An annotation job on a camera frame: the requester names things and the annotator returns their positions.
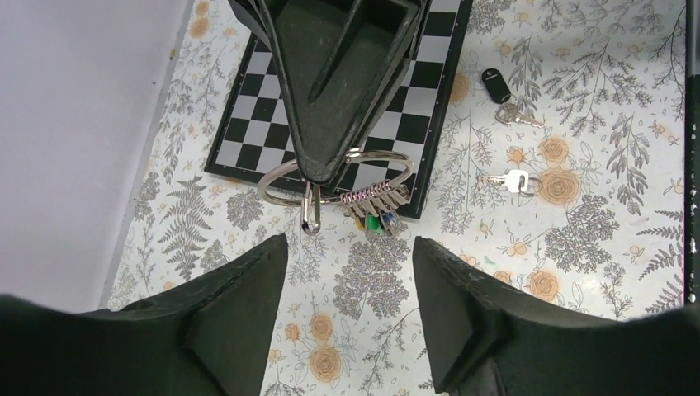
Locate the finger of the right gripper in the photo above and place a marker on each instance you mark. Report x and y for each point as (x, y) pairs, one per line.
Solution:
(339, 63)

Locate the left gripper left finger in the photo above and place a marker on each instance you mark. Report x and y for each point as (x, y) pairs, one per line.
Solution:
(208, 336)

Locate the floral table mat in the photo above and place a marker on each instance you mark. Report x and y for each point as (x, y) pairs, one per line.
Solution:
(602, 235)

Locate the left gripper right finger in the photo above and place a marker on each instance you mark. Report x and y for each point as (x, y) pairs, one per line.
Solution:
(485, 337)

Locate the key with black fob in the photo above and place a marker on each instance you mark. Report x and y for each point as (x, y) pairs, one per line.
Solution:
(507, 113)

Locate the silver key white head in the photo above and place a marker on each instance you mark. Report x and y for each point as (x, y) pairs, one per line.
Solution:
(515, 181)

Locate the black white chessboard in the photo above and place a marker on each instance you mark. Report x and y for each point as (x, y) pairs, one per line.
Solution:
(254, 136)

